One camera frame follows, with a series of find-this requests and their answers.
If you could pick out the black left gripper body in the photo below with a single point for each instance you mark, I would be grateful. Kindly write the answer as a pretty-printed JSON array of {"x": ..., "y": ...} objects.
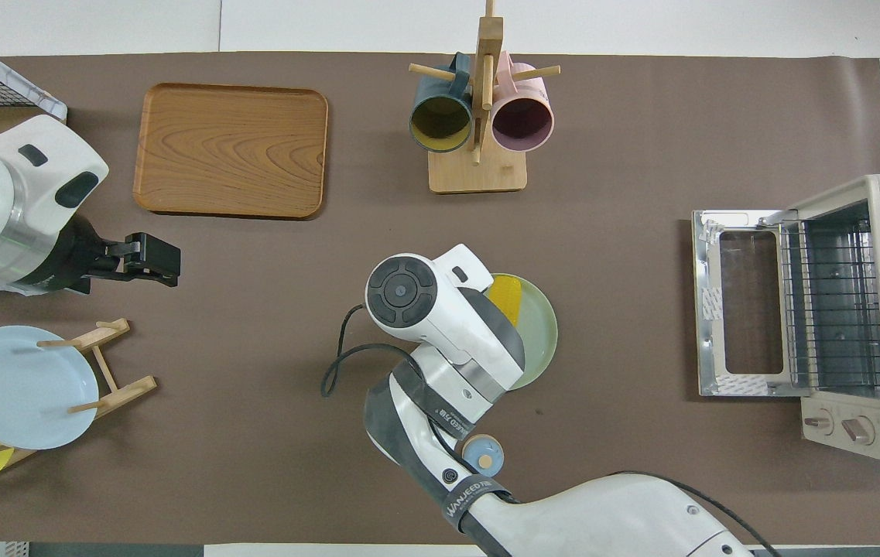
[{"x": 76, "y": 259}]

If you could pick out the yellow corn cob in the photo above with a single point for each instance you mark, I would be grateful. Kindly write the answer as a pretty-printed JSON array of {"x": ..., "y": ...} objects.
[{"x": 505, "y": 298}]

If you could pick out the mint green plate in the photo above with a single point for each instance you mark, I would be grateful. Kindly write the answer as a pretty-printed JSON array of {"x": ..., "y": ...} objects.
[{"x": 539, "y": 333}]

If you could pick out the beige toaster oven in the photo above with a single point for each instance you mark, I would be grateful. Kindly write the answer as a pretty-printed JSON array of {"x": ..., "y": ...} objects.
[{"x": 857, "y": 309}]

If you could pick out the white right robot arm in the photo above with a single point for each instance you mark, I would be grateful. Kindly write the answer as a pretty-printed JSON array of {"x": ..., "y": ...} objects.
[{"x": 447, "y": 325}]

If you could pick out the wooden plate rack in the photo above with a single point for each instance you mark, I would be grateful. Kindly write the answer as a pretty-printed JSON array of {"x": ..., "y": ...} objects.
[{"x": 118, "y": 391}]

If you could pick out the brown wooden tray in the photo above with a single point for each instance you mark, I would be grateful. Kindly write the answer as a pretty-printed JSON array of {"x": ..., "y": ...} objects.
[{"x": 231, "y": 151}]

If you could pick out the light blue plate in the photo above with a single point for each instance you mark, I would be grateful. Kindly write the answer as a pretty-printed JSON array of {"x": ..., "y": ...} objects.
[{"x": 22, "y": 387}]

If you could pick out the brown table mat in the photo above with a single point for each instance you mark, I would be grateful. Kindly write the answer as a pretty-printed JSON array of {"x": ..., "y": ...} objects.
[{"x": 292, "y": 348}]

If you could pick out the dark blue mug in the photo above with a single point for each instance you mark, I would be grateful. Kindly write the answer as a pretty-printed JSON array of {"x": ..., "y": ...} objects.
[{"x": 440, "y": 124}]

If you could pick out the wooden mug rack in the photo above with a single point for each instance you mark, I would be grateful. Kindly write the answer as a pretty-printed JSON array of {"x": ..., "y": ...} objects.
[{"x": 478, "y": 174}]

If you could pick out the small blue bell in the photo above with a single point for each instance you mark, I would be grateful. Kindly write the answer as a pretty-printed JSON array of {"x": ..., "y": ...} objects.
[{"x": 484, "y": 456}]

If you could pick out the pink mug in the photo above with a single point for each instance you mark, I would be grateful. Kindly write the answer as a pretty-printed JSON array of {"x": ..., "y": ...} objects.
[{"x": 523, "y": 124}]

